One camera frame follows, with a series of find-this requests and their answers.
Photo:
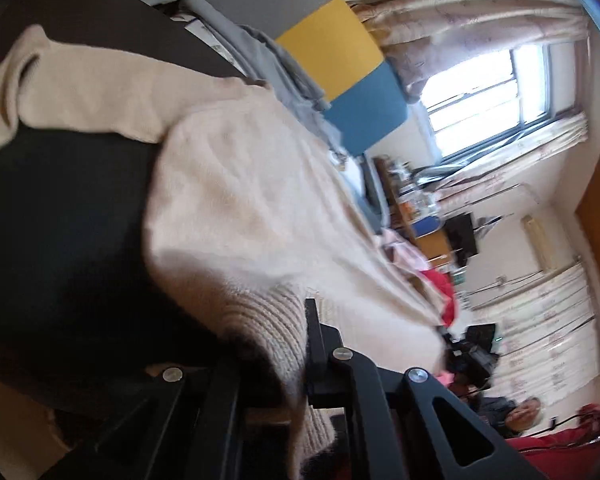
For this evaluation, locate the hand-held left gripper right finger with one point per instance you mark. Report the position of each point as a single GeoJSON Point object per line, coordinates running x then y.
{"type": "Point", "coordinates": [325, 360]}

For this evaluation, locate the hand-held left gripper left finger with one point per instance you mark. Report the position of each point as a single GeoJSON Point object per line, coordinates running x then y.
{"type": "Point", "coordinates": [225, 402]}

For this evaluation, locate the beige knit sweater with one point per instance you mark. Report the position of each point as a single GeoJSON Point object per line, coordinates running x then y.
{"type": "Point", "coordinates": [255, 200]}

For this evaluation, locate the red garment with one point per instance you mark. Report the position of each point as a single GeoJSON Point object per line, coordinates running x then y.
{"type": "Point", "coordinates": [442, 292]}

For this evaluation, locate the wide beige patterned curtain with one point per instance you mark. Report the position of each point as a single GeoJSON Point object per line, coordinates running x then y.
{"type": "Point", "coordinates": [545, 320]}

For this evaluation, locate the wooden desk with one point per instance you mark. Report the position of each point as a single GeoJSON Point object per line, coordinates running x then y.
{"type": "Point", "coordinates": [432, 250]}

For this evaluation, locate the black monitor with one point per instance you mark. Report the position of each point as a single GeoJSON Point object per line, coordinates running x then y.
{"type": "Point", "coordinates": [462, 237]}

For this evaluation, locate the pink sweater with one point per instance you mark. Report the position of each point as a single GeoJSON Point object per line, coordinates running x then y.
{"type": "Point", "coordinates": [402, 255]}

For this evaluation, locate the air conditioner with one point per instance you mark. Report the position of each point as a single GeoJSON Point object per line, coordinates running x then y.
{"type": "Point", "coordinates": [539, 242]}

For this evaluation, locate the cluster of jars and bottles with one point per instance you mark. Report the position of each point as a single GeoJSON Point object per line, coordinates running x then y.
{"type": "Point", "coordinates": [412, 190]}

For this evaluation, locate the wooden side table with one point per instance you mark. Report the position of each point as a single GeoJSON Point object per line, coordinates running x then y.
{"type": "Point", "coordinates": [385, 185]}

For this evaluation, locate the beige curtain with grey lining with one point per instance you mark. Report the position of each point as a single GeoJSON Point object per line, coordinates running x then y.
{"type": "Point", "coordinates": [510, 170]}

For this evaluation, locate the window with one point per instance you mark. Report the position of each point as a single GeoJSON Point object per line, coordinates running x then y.
{"type": "Point", "coordinates": [485, 105]}

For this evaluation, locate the grey cloth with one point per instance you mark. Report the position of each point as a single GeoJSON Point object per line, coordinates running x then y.
{"type": "Point", "coordinates": [280, 70]}

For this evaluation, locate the grey yellow blue folding chair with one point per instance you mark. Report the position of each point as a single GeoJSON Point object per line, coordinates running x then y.
{"type": "Point", "coordinates": [330, 35]}

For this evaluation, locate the beige starfish print curtain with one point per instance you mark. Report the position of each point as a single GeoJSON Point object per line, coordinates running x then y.
{"type": "Point", "coordinates": [460, 20]}

